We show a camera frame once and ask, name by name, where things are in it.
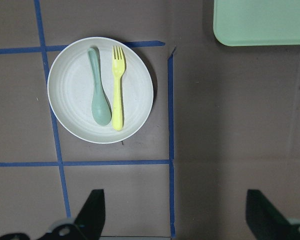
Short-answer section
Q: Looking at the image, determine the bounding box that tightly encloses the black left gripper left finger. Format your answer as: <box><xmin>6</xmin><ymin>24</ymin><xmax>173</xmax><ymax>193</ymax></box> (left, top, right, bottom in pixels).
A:
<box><xmin>0</xmin><ymin>189</ymin><xmax>106</xmax><ymax>240</ymax></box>

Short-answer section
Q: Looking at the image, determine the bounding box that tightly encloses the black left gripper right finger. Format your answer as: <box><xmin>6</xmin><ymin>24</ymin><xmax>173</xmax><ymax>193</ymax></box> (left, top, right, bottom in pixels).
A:
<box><xmin>245</xmin><ymin>189</ymin><xmax>300</xmax><ymax>240</ymax></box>

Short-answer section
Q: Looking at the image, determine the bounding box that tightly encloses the yellow plastic fork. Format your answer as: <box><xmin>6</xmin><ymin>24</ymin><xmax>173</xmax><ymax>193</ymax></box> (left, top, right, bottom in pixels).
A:
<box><xmin>112</xmin><ymin>46</ymin><xmax>126</xmax><ymax>131</ymax></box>

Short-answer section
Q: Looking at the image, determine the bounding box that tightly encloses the green plastic spoon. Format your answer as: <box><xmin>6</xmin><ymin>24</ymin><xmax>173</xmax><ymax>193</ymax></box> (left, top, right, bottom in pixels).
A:
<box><xmin>87</xmin><ymin>48</ymin><xmax>112</xmax><ymax>126</ymax></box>

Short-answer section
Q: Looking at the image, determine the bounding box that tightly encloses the light green tray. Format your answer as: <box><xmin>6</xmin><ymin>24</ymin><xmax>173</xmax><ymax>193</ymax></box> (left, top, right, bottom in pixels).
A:
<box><xmin>213</xmin><ymin>0</ymin><xmax>300</xmax><ymax>47</ymax></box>

